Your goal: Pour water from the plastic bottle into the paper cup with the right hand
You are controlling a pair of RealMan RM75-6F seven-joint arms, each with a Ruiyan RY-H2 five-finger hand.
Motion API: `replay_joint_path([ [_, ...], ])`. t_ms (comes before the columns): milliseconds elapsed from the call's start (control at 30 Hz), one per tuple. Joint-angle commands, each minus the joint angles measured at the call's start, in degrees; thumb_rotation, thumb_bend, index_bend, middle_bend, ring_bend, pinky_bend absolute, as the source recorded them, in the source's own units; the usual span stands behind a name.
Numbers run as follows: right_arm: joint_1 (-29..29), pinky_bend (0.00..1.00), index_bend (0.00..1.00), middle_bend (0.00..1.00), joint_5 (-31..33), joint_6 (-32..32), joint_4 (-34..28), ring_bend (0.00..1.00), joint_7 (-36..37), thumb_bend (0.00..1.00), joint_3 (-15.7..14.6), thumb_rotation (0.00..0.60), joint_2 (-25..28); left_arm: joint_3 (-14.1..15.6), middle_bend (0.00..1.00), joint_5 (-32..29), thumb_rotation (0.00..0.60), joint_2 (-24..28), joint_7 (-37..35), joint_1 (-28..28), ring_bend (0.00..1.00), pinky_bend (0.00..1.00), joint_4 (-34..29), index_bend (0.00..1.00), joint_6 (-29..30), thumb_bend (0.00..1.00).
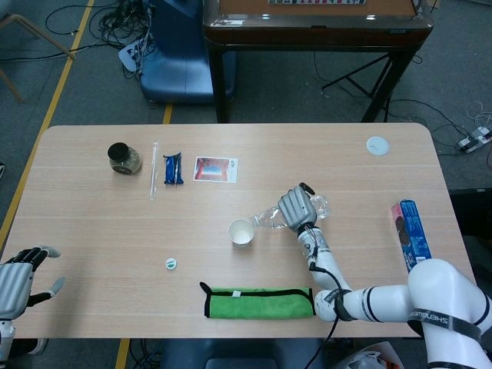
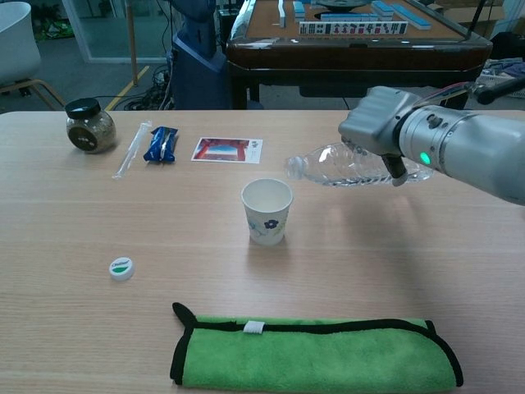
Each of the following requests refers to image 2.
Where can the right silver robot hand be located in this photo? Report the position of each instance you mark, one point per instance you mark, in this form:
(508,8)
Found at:
(375,119)

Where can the green black-edged microfiber cloth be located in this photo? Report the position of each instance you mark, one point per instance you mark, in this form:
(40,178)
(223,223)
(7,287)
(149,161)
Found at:
(311,357)

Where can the black tripod stand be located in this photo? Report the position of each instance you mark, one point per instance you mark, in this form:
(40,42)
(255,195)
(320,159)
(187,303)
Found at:
(475,18)

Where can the white green-logo bottle cap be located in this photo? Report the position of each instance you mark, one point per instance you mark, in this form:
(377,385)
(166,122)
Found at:
(121,268)

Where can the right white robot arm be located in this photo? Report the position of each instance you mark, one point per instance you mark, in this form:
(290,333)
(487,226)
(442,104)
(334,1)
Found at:
(471,152)

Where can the white flowered paper cup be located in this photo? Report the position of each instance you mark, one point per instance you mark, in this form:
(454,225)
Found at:
(266,221)

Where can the short blue mahjong tile row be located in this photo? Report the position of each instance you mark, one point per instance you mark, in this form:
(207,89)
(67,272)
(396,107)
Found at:
(348,17)

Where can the red gate photo postcard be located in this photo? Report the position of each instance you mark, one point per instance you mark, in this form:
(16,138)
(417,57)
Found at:
(225,149)

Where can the blue snack packet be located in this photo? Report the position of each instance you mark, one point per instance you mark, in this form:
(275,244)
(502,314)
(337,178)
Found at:
(161,145)

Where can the black-lidded glass spice jar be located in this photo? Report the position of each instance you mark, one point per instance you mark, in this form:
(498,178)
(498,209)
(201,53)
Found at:
(90,131)

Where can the clear plastic water bottle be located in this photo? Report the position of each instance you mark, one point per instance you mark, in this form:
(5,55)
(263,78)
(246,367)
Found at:
(336,166)

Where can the long blue mahjong tile row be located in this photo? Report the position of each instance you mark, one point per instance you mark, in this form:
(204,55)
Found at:
(412,17)

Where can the white plastic laundry basket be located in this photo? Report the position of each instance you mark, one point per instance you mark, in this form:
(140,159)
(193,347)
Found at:
(506,71)

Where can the brown mahjong table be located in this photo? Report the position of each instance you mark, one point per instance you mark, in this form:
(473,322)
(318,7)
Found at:
(352,57)

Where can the face-up mahjong tile row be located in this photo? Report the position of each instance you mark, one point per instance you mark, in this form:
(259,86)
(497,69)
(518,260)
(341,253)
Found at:
(352,28)

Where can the white wooden-legged chair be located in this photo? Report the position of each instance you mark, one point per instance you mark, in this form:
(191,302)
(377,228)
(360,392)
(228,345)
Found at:
(14,45)

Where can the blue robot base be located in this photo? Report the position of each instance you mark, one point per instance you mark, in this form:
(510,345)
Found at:
(197,78)

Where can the clear-wrapped drinking straw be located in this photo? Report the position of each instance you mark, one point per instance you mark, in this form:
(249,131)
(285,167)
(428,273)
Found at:
(131,149)

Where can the wooden pole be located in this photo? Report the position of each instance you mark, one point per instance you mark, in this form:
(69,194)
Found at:
(131,41)

